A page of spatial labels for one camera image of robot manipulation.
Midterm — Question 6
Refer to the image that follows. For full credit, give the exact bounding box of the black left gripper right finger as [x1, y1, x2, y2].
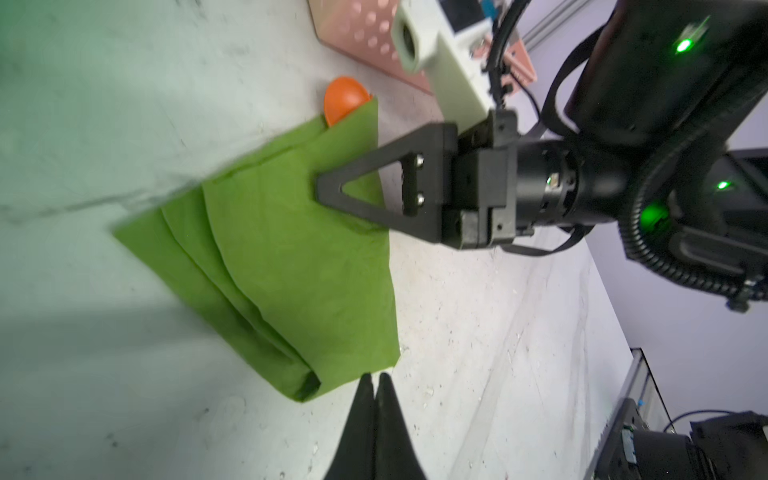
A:
[373, 373, 426, 480]

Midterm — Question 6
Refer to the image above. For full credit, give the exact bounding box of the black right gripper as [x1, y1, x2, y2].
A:
[316, 110, 630, 249]

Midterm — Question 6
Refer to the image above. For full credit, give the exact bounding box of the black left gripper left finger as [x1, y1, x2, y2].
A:
[325, 373, 377, 480]

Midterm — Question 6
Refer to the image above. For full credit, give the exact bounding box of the orange plastic spoon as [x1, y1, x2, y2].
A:
[323, 76, 373, 127]

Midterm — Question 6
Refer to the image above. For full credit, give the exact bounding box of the green paper napkin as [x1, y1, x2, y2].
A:
[114, 100, 400, 402]

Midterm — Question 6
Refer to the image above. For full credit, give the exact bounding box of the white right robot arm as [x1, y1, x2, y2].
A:
[315, 1, 767, 312]

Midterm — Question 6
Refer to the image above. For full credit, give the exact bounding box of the pink perforated plastic basket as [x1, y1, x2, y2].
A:
[307, 0, 538, 97]

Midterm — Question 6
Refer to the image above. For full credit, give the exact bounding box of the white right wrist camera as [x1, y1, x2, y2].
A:
[391, 0, 494, 133]

